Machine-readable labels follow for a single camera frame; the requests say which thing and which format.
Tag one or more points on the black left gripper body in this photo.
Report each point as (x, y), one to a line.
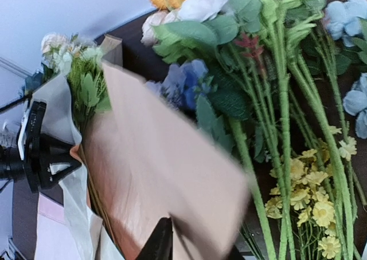
(27, 159)

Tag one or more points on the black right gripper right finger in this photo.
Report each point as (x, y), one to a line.
(240, 250)

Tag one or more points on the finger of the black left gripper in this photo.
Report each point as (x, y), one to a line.
(56, 172)
(55, 151)

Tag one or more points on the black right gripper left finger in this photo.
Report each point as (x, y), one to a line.
(159, 245)

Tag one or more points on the peach wrapping paper sheet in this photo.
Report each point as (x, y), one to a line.
(146, 162)

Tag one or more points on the white hydrangea green leaf bunch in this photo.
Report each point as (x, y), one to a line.
(82, 68)

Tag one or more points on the blue hydrangea bunch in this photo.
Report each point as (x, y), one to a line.
(32, 83)

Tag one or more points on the grey-white wrapping paper sheet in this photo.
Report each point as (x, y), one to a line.
(90, 237)

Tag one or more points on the pile of fake flowers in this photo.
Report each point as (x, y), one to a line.
(280, 82)

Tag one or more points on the stack of pastel paper sheets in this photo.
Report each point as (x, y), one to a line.
(33, 225)

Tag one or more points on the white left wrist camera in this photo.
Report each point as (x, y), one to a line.
(23, 132)

